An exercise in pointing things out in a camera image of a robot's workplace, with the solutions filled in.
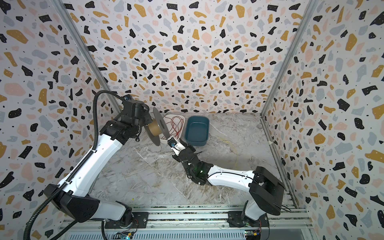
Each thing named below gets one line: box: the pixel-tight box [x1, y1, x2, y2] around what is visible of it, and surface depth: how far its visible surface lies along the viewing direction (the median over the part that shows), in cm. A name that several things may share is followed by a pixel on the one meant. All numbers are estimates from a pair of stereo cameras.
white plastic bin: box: [159, 114, 186, 144], surface depth 115 cm
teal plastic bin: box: [185, 115, 210, 147], surface depth 113 cm
